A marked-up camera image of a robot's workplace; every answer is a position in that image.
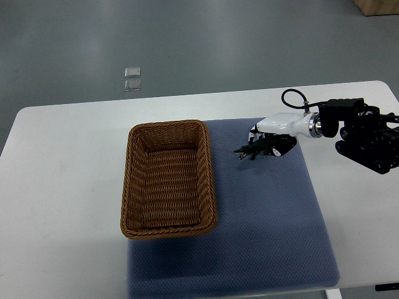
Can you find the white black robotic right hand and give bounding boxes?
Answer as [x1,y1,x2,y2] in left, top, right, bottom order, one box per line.
[248,112,322,156]

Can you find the dark toy crocodile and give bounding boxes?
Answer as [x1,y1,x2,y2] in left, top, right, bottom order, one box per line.
[234,138,282,161]

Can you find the brown wicker basket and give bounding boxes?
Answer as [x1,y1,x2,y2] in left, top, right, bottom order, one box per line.
[120,120,218,240]

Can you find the upper clear floor plate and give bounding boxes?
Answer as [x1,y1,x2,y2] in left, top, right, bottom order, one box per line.
[124,67,141,78]

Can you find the clear floor plate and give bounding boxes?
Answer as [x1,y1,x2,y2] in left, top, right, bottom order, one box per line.
[125,78,142,92]
[124,67,141,78]

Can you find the white table leg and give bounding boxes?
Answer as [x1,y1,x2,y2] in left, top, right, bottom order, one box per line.
[325,288,342,299]

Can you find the black table control panel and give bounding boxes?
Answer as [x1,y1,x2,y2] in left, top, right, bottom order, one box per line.
[375,282,399,292]

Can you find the blue-grey fabric mat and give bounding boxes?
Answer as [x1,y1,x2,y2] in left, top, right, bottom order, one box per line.
[127,118,340,298]

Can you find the lower clear floor plate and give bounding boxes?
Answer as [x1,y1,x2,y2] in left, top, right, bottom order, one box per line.
[125,78,142,92]

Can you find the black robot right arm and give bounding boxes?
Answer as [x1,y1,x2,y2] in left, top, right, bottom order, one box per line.
[318,98,398,174]

